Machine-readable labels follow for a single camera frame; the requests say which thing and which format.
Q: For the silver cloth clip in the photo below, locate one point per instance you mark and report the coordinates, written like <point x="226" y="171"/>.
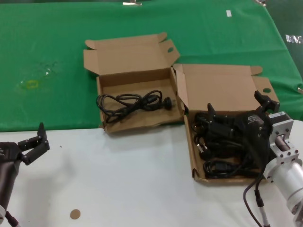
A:
<point x="300" y="90"/>
<point x="132" y="3"/>
<point x="260" y="1"/>

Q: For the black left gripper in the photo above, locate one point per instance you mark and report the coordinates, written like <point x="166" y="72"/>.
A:
<point x="9" y="152"/>

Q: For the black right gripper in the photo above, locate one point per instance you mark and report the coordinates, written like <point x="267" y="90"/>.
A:
<point x="255" y="132"/>

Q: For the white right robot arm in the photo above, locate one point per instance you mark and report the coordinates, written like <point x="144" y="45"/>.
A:
<point x="284" y="170"/>

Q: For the open brown cardboard box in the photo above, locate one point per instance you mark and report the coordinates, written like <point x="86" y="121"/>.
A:
<point x="130" y="54"/>
<point x="217" y="87"/>

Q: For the brown cardboard disc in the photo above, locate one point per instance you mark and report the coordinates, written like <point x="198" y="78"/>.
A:
<point x="75" y="214"/>

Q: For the small white tape piece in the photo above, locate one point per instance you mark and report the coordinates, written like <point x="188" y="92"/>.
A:
<point x="229" y="13"/>

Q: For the green table cloth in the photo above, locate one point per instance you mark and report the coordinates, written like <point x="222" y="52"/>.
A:
<point x="47" y="35"/>

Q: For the silver foil strip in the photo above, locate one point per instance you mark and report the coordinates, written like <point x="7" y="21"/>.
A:
<point x="293" y="39"/>

